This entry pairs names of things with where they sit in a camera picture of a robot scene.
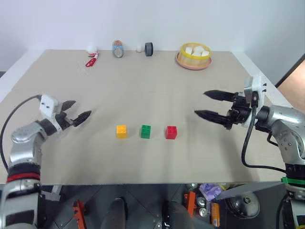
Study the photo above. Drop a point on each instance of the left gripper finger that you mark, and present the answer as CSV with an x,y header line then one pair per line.
x,y
67,105
81,118

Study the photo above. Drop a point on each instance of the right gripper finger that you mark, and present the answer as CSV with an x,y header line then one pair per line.
x,y
220,95
212,115

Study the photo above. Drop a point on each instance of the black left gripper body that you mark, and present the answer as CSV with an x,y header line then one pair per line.
x,y
62,120

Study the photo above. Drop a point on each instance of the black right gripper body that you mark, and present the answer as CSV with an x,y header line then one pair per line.
x,y
240,113

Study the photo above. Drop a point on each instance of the yellow toy block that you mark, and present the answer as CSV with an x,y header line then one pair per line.
x,y
121,131

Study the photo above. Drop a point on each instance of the red toy block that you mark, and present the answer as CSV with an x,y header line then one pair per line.
x,y
171,133

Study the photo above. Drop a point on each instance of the green toy block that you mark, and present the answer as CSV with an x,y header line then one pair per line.
x,y
145,132

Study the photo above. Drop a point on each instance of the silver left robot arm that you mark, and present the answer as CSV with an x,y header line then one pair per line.
x,y
23,136

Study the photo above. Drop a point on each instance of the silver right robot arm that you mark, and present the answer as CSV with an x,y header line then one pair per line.
x,y
283,114

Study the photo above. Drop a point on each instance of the pink plate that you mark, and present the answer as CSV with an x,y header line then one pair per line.
x,y
194,68

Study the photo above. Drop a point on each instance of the yellow round basket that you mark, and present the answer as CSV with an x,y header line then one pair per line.
x,y
191,61

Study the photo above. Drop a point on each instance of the white foam cube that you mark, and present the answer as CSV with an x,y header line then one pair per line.
x,y
206,53
198,50
188,50

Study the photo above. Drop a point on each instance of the lying printed tin can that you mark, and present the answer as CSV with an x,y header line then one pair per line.
x,y
118,50

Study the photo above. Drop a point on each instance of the purple plastic bag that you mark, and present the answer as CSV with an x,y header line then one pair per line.
x,y
209,190

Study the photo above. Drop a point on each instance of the beige table cover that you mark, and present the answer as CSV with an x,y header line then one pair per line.
x,y
147,157

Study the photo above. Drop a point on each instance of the grey flat board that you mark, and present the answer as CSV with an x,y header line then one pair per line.
x,y
250,189

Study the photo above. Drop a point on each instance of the black tape roll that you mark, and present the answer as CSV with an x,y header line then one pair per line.
x,y
148,49

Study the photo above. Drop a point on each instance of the silver drink can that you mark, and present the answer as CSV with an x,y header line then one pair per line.
x,y
202,212
201,202

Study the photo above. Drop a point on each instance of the white egg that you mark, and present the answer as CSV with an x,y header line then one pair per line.
x,y
139,48

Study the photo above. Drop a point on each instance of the shiny metal pot lid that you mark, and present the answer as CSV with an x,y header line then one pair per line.
x,y
243,205

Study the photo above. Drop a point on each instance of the orange drink can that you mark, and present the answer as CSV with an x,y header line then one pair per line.
x,y
215,214

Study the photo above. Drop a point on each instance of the dark rounded shape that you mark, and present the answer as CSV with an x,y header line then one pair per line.
x,y
176,214

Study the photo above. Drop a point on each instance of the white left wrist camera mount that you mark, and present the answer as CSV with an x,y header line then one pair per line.
x,y
47,105

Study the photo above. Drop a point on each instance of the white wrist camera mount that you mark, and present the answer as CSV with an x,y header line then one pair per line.
x,y
47,105
258,83

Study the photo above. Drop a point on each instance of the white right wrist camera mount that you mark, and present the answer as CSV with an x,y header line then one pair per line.
x,y
258,83

